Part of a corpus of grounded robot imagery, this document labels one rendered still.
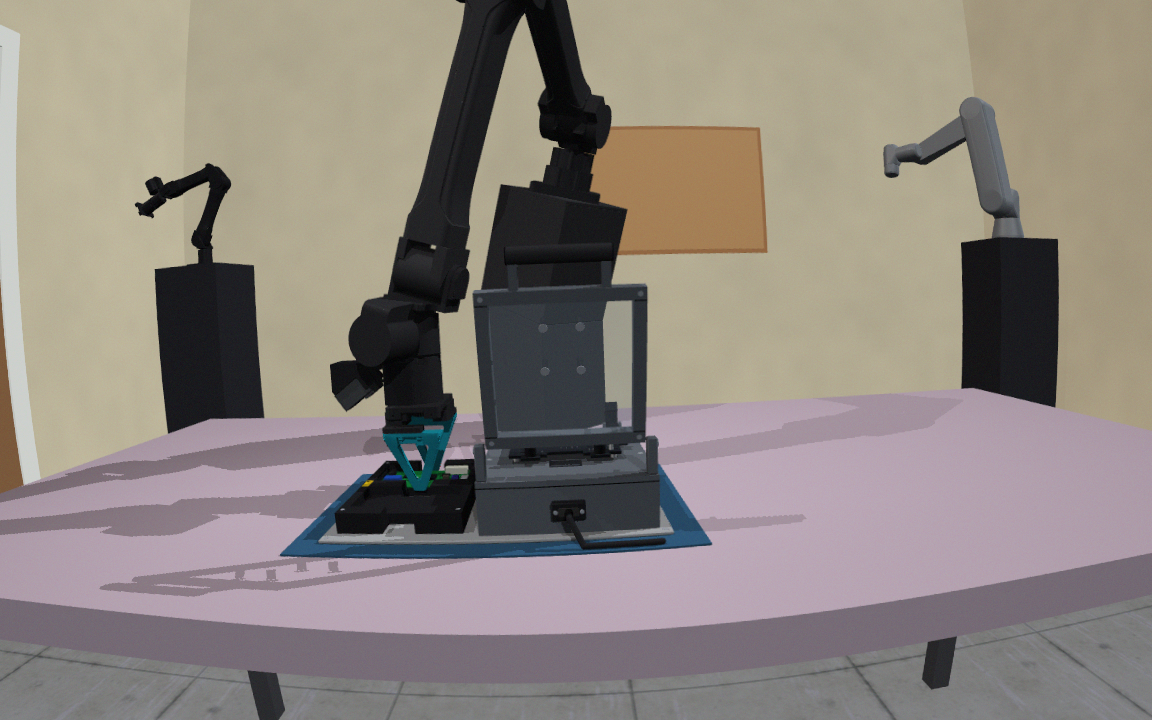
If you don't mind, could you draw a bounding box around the green circuit board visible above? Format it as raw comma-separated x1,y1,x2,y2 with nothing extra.
382,465,470,488

